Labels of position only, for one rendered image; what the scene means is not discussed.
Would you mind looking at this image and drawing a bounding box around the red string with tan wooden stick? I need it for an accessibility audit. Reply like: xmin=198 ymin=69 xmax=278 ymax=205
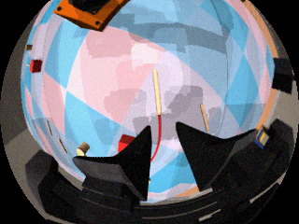
xmin=150 ymin=70 xmax=162 ymax=161

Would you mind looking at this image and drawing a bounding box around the small brown wooden cylinder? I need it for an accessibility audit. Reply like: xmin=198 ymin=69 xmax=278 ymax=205
xmin=25 ymin=44 xmax=33 ymax=51

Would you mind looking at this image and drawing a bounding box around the tan wooden cylinder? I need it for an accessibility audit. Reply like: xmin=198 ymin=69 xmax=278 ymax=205
xmin=78 ymin=142 xmax=90 ymax=157

